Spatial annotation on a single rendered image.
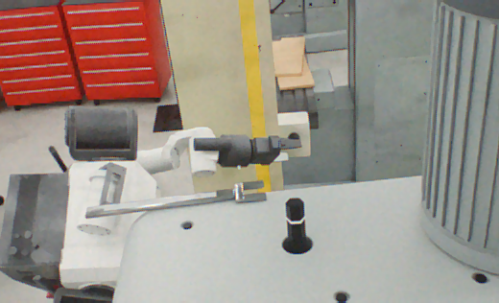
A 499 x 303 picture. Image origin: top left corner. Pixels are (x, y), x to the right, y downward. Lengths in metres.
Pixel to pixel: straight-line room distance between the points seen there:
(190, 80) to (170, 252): 1.79
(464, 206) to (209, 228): 0.31
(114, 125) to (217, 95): 1.24
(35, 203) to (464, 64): 0.92
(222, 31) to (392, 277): 1.83
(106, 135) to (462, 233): 0.84
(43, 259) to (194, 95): 1.42
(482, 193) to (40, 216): 0.88
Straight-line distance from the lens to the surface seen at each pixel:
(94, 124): 1.30
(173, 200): 0.79
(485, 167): 0.62
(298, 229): 0.68
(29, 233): 1.24
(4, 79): 5.94
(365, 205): 0.76
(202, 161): 1.48
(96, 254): 1.20
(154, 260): 0.72
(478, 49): 0.57
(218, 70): 2.45
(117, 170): 1.12
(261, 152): 1.53
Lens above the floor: 2.34
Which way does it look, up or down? 30 degrees down
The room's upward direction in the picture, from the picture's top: 6 degrees counter-clockwise
